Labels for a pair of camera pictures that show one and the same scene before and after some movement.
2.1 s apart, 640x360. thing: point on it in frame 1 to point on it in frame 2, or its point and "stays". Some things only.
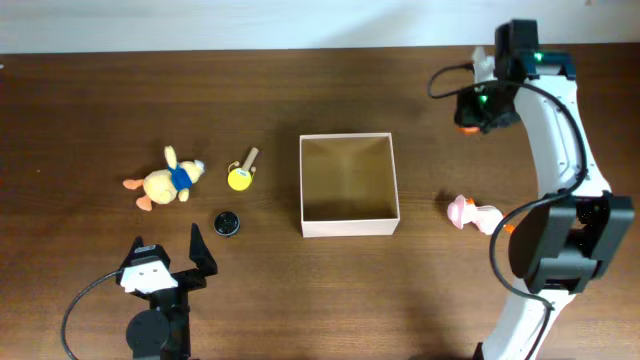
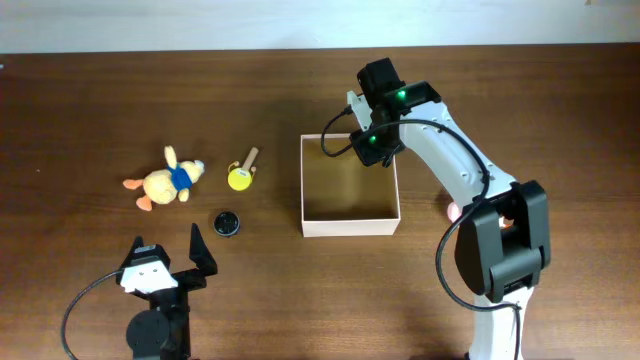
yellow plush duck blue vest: [165, 186] stays
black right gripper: [465, 115] to [367, 151]
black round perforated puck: [226, 223] stays
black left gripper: [195, 278] stays
